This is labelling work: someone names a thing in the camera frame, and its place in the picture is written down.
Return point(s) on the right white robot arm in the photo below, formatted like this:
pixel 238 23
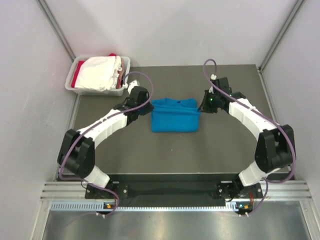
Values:
pixel 275 147

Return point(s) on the white plastic bin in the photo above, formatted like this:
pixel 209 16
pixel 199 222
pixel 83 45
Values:
pixel 98 75

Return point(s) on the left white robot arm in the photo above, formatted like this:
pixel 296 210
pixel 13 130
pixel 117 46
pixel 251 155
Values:
pixel 78 149

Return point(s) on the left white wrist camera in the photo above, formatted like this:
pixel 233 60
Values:
pixel 129 86

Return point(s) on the white t shirt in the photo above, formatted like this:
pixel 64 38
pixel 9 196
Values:
pixel 98 72

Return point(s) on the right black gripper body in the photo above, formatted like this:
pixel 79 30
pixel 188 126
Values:
pixel 210 104

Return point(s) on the grey slotted cable duct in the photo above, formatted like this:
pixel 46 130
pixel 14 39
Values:
pixel 106 207

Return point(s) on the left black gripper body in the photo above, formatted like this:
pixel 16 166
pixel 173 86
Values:
pixel 146 109

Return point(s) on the red t shirt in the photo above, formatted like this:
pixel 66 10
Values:
pixel 77 72

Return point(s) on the blue t shirt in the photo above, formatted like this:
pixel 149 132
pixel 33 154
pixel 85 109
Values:
pixel 173 115

